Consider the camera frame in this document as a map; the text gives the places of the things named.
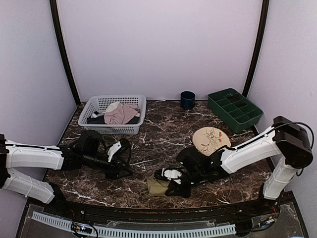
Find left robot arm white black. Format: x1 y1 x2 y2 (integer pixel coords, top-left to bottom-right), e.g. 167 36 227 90
0 130 133 216

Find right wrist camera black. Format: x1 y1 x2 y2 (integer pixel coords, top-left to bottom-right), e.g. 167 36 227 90
176 147 203 172

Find white plastic laundry basket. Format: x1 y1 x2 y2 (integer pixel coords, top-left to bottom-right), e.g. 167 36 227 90
78 95 147 135

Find beige bird pattern plate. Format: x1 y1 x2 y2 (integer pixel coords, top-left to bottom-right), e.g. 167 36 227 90
192 127 231 156

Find black frame post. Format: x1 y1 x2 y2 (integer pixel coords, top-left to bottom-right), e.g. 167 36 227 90
242 0 270 97
49 0 81 106

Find black front rail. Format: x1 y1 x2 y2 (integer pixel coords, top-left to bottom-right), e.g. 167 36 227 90
24 192 298 226

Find black garment in basket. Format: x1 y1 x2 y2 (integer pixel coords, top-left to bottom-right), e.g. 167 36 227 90
87 113 140 124

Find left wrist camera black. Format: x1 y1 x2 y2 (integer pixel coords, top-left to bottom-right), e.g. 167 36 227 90
75 130 102 154

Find left black frame post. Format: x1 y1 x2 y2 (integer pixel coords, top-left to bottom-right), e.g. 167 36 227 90
49 0 81 106

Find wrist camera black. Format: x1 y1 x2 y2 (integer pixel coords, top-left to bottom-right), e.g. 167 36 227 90
176 147 203 172
75 130 102 154

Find white slotted cable duct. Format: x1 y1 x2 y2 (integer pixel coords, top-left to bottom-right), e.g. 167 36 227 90
31 212 237 238

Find dark blue mug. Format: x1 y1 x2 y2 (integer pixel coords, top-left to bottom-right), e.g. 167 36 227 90
180 91 195 110

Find green compartment tray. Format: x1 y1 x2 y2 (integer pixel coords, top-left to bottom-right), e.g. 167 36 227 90
208 88 263 133

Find pink underwear in basket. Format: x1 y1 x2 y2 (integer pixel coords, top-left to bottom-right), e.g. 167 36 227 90
104 102 140 125

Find olive green underwear white waistband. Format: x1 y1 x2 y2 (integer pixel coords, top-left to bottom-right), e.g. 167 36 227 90
147 175 170 197

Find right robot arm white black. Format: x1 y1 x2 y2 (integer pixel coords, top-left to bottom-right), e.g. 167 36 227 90
154 116 315 215

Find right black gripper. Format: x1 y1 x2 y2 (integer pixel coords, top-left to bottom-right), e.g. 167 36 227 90
165 167 205 198

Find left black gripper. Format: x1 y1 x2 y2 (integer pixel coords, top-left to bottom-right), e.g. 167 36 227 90
83 152 133 180

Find right black frame post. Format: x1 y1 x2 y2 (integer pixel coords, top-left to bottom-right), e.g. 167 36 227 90
242 0 270 97

